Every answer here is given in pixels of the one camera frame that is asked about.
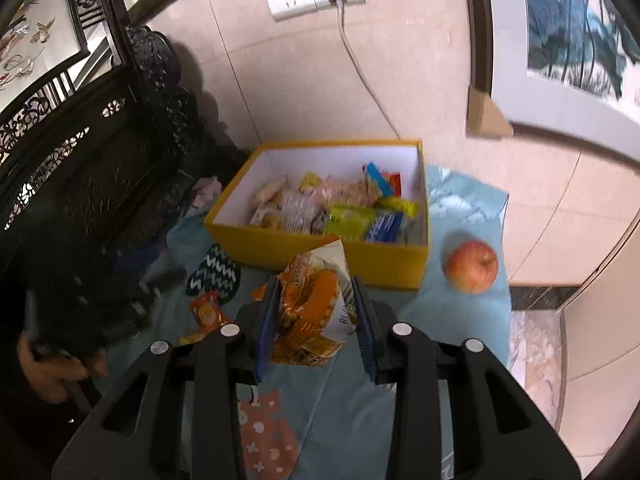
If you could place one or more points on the person's left hand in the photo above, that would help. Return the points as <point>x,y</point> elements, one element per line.
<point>50,372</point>

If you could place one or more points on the pink and white packet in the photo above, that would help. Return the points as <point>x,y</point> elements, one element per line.
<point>207,191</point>

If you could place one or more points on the pile of mixed snacks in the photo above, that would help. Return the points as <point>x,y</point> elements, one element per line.
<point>345,210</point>

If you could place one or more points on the red apple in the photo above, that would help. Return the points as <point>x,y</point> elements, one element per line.
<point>471,266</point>

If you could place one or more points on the dark carved wooden chair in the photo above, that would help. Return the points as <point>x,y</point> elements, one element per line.
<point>100,170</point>

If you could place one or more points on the yellow cardboard box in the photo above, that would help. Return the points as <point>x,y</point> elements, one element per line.
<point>320,260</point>

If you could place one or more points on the large orange snack bag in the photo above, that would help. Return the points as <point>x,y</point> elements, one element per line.
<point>310,310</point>

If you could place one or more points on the small orange snack packet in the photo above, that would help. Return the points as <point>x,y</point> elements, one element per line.
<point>206,312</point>

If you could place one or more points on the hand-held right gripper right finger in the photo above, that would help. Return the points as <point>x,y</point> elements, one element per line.
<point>366,330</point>

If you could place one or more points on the cardboard corner protector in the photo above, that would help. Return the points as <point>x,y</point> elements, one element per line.
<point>487,115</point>

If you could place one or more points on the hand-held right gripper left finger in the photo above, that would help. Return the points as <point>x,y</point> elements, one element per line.
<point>265,325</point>

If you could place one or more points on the framed blue ink painting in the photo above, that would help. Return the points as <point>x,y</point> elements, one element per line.
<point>575,35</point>

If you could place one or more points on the dark cloth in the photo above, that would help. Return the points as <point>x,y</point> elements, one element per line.
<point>220,160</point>

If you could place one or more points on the light blue printed cloth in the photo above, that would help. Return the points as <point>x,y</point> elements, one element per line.
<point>440,320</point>

